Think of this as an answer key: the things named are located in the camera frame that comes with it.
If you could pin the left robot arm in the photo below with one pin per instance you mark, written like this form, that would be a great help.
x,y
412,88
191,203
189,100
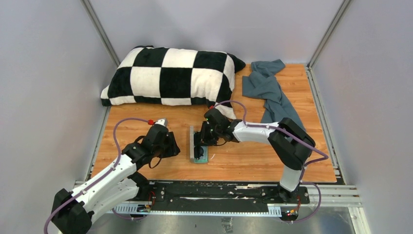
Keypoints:
x,y
75,211

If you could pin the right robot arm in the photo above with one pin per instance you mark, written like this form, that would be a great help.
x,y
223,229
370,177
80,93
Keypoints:
x,y
290,142

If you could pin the aluminium frame rail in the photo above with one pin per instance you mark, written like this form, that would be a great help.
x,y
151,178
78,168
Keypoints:
x,y
320,196

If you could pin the grey glasses case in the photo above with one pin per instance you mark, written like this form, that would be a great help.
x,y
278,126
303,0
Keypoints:
x,y
195,140

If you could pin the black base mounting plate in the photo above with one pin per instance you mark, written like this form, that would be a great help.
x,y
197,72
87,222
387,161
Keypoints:
x,y
218,196

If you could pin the black sunglasses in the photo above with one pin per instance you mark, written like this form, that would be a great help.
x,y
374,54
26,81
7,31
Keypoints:
x,y
200,152

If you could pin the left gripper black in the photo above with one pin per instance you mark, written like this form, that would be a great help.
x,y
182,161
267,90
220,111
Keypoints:
x,y
173,148

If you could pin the grey-blue towel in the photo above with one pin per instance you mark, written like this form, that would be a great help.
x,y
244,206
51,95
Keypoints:
x,y
262,84

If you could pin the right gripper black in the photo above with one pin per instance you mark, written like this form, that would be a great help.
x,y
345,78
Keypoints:
x,y
203,140

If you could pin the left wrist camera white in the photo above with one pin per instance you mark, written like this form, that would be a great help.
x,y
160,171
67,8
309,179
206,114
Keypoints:
x,y
162,121

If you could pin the black white checkered pillow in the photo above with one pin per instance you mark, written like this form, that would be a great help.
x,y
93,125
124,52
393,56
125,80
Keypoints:
x,y
174,77

